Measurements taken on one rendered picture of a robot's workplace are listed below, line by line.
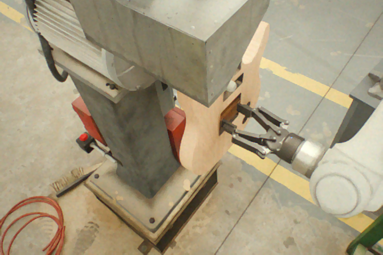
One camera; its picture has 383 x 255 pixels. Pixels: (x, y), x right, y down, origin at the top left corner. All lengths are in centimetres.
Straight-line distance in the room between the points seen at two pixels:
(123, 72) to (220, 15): 39
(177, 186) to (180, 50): 125
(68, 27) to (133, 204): 102
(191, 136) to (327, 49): 201
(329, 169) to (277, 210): 131
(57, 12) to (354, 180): 76
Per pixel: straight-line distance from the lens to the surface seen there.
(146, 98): 121
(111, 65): 79
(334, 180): 65
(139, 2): 52
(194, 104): 73
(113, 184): 176
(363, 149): 71
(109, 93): 96
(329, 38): 283
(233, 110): 95
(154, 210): 165
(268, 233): 191
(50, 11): 95
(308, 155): 85
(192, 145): 85
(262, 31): 91
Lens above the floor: 182
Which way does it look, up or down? 53 degrees down
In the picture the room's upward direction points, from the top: 8 degrees counter-clockwise
